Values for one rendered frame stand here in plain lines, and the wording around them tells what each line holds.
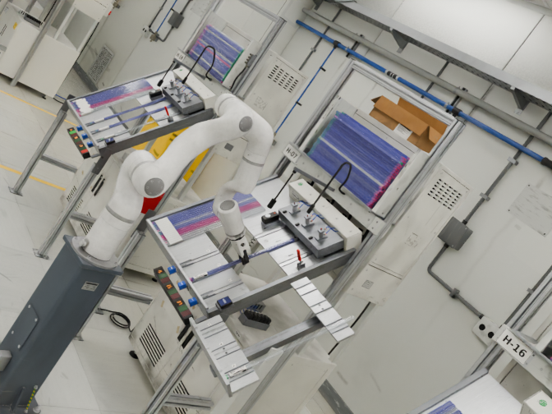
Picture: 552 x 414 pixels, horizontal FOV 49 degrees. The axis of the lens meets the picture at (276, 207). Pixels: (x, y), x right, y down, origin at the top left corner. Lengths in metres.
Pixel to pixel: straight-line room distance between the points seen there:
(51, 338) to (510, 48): 3.45
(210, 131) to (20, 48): 4.67
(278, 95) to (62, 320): 2.11
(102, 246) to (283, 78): 1.98
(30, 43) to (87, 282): 4.63
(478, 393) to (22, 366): 1.64
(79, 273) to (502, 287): 2.56
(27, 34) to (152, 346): 4.21
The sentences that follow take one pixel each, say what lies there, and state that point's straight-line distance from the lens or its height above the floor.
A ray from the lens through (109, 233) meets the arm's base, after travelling 2.27.
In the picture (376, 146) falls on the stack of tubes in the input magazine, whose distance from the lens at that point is 2.72.
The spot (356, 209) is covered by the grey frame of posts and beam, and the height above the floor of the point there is 1.34.
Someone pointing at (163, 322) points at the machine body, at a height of 0.30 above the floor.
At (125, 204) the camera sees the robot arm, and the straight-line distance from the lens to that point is 2.23.
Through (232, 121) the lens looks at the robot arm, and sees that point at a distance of 2.16.
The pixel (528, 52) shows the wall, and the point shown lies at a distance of 4.49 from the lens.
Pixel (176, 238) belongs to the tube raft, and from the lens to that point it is 2.78.
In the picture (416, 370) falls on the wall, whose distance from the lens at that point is 4.08.
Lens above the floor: 1.63
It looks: 10 degrees down
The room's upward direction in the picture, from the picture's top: 35 degrees clockwise
